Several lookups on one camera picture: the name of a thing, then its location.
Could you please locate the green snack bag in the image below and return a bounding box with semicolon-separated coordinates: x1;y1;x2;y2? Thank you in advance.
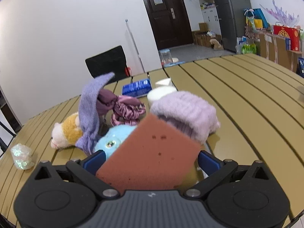
241;43;257;55

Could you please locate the pink satin scrunchie bonnet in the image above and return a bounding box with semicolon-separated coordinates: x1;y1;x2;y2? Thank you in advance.
111;95;146;126

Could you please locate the light blue plush toy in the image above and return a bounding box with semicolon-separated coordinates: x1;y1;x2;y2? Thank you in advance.
93;125;137;159

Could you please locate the grey refrigerator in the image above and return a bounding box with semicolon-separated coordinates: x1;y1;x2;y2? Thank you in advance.
214;0;251;52

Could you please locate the orange white plush toy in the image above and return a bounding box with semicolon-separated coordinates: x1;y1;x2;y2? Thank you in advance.
51;112;83;150

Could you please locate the white kitchen cabinet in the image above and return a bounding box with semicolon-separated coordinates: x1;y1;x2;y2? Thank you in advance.
199;0;221;35

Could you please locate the iridescent wrapper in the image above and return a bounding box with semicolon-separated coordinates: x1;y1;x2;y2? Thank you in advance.
10;143;34;170

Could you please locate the white round foam sponge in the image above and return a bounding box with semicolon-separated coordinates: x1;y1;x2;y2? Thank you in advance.
147;86;177;107

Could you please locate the white tape roll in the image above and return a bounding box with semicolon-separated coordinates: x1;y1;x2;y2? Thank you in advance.
155;78;173;88

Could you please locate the white pole by wall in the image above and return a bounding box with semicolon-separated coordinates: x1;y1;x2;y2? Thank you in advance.
125;19;146;73

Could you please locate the red gift box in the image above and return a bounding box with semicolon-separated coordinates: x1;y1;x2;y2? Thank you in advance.
273;25;299;51

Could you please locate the dark brown door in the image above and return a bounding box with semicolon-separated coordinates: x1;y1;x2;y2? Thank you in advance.
143;0;193;50

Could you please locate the purple knitted scarf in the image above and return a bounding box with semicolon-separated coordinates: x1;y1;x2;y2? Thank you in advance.
75;72;115;155

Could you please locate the black folding chair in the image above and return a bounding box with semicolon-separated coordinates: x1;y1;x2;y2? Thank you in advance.
85;45;130;83

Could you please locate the red-brown sponge block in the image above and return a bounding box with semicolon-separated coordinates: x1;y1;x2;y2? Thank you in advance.
95;114;202;194

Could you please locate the cardboard boxes stack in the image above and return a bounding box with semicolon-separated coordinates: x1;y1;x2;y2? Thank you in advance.
259;32;303;73

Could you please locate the blue gift bag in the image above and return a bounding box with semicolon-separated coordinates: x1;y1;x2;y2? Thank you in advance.
244;8;269;29

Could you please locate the blue tissue pack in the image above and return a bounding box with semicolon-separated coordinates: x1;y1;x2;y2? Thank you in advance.
122;79;152;98

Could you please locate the lilac fluffy towel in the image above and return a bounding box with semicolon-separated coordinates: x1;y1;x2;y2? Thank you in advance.
150;91;221;144

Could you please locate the clear plastic jar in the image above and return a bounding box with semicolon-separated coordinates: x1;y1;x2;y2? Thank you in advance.
159;49;174;67

